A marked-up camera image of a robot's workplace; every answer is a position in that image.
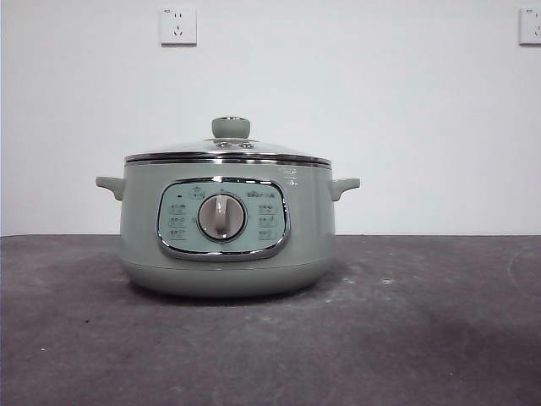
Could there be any glass lid with green knob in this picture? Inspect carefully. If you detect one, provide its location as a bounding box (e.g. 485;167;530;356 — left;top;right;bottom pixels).
124;115;331;166

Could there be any pale green electric pot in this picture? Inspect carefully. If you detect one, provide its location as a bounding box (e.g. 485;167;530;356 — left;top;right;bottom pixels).
96;162;362;299

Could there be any white wall socket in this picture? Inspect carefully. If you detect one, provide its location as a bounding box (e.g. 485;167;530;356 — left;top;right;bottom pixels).
518;7;541;47
159;5;198;47

